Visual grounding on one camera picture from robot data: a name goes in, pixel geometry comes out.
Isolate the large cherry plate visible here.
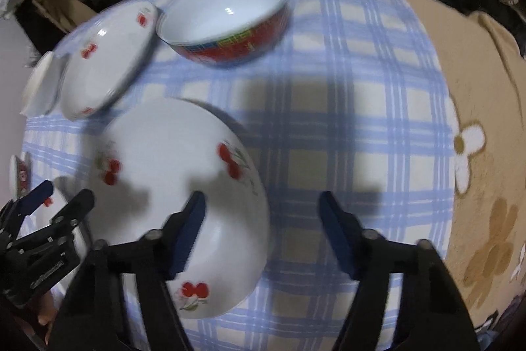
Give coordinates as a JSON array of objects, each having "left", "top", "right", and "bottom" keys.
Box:
[{"left": 88, "top": 98, "right": 270, "bottom": 319}]

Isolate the person's left hand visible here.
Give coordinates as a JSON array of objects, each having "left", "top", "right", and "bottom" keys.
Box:
[{"left": 37, "top": 291, "right": 58, "bottom": 326}]

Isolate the white bowl red character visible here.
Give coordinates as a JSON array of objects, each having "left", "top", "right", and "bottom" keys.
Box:
[{"left": 9, "top": 151, "right": 31, "bottom": 200}]

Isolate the large white bowl orange label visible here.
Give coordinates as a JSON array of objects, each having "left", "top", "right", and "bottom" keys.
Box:
[{"left": 20, "top": 52, "right": 65, "bottom": 118}]

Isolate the blue plaid tablecloth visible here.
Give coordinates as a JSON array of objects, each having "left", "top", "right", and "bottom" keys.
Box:
[{"left": 23, "top": 0, "right": 456, "bottom": 350}]

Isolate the red patterned bowl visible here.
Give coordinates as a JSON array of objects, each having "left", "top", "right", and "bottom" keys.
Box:
[{"left": 156, "top": 0, "right": 291, "bottom": 66}]

